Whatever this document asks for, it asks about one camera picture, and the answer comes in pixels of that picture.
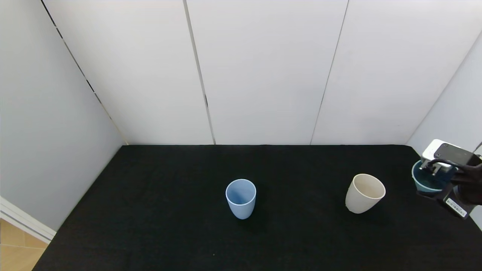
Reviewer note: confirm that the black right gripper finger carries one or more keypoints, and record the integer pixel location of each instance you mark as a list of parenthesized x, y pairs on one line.
[(429, 195)]

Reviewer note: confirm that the teal plastic cup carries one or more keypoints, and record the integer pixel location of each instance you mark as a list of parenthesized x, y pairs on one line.
[(427, 182)]

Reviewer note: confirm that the light blue plastic cup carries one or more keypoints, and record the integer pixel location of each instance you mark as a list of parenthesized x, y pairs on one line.
[(241, 209)]

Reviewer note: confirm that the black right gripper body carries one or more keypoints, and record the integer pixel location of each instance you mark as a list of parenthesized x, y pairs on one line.
[(453, 204)]

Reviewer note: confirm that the white baseboard strip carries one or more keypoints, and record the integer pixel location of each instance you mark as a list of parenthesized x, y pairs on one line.
[(26, 222)]

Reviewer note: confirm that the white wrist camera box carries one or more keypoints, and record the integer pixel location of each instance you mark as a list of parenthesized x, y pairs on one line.
[(448, 152)]

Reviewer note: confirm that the beige plastic cup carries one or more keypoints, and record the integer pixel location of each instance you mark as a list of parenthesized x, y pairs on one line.
[(356, 201)]

